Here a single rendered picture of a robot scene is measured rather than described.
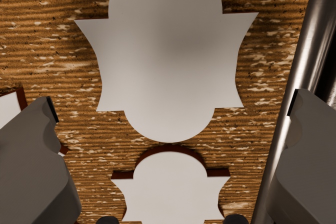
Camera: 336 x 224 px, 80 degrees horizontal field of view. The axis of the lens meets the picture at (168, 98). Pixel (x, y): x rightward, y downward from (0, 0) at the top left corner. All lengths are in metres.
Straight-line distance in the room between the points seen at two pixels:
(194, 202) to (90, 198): 0.12
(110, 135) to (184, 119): 0.07
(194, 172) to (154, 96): 0.09
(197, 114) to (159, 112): 0.03
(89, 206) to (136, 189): 0.07
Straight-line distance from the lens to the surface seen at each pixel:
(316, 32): 0.20
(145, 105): 0.16
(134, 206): 0.25
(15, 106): 0.20
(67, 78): 0.18
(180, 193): 0.23
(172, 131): 0.17
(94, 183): 0.25
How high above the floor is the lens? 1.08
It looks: 62 degrees down
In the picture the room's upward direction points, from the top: 179 degrees counter-clockwise
